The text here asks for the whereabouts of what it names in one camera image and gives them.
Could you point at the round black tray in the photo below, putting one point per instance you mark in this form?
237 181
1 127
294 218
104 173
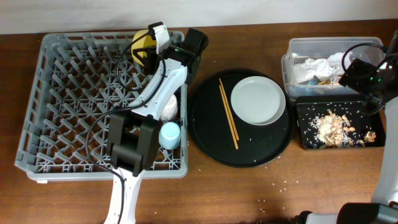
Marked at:
209 129

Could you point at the pink cup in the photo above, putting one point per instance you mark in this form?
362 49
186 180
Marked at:
170 110

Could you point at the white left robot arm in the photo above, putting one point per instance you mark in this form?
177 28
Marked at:
133 132

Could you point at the blue cup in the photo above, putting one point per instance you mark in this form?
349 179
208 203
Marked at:
169 135

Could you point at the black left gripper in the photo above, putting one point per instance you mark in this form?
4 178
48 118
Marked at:
151 61

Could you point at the grey plastic dishwasher rack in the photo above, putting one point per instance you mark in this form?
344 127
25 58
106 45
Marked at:
79 77

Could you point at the gold foil wrapper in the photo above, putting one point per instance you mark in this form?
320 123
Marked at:
329 82

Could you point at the clear plastic waste bin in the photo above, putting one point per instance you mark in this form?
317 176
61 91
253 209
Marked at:
301 49

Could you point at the wooden chopstick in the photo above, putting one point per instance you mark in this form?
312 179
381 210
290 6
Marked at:
230 116

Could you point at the white plate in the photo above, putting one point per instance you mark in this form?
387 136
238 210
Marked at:
258 100

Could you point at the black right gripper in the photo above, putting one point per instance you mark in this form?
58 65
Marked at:
374 101

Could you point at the crumpled white paper waste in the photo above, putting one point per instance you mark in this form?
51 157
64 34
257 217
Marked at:
323 69

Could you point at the yellow bowl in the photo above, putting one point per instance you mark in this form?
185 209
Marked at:
142 41

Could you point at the black rectangular bin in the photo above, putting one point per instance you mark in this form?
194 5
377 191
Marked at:
309 106

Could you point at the food scraps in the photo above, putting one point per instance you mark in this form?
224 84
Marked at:
329 131

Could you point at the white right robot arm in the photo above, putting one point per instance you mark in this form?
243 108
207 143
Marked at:
378 85

